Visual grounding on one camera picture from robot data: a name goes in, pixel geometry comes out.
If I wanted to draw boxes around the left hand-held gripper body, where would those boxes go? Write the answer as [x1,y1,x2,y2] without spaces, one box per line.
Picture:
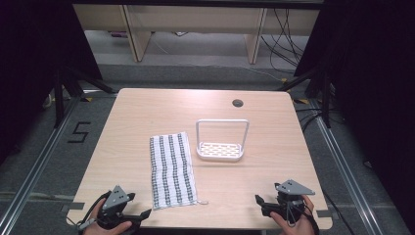
[96,185,142,230]

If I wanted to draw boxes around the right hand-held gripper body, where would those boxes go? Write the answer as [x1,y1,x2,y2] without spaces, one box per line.
[260,178,316,225]

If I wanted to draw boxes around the person's left hand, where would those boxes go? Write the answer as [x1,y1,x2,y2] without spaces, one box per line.
[82,199,133,235]

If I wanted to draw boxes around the person's right hand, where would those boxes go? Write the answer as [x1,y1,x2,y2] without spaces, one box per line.
[269,195,316,235]

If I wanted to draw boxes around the black white checkered cloth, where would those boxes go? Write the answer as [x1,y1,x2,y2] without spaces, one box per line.
[149,131,209,211]

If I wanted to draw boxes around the black metal stand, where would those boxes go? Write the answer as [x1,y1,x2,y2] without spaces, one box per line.
[277,64,333,129]
[53,66,117,129]

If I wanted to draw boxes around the black curtain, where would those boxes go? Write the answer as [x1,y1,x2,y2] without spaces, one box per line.
[0,0,104,165]
[293,0,415,226]

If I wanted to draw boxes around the black cable with grey plug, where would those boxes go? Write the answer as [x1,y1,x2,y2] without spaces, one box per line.
[76,191,113,233]

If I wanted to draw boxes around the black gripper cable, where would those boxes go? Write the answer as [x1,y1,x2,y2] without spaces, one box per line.
[301,200,321,235]

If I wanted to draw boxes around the aluminium floor rail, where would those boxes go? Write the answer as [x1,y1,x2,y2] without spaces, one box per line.
[0,96,82,235]
[311,97,388,235]

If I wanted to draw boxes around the white rack with handle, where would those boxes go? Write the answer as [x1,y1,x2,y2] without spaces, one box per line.
[195,118,251,163]

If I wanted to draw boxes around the bundle of black floor cables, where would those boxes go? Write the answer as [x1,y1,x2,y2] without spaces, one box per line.
[259,8,310,74]

